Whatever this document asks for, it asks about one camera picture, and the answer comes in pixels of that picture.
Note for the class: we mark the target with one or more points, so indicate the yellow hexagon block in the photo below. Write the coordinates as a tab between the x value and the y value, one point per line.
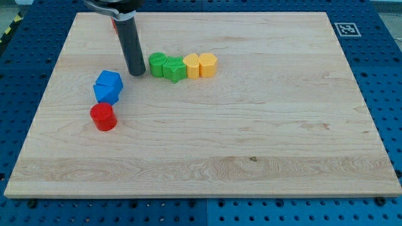
208	65

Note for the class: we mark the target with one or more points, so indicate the green cylinder block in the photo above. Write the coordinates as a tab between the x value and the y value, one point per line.
156	62

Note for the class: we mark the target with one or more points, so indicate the red block behind rod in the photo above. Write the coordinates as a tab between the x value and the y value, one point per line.
114	26

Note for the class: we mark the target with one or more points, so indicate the green star block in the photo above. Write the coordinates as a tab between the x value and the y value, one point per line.
174	69

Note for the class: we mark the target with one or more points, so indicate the yellow heart block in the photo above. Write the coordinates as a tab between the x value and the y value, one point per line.
192	66

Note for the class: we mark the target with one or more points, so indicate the white fiducial marker tag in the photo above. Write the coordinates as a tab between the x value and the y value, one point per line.
347	29

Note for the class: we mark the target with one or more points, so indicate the blue cube block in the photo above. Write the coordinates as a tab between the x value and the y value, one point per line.
110	79

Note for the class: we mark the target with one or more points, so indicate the red cylinder block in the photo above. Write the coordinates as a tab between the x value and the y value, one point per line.
103	116

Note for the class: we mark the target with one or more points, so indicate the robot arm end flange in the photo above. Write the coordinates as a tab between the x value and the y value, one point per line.
120	10

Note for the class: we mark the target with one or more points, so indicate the light wooden board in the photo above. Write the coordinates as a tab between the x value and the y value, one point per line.
283	116

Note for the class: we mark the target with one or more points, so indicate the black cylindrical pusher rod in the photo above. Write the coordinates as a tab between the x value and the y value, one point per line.
131	47

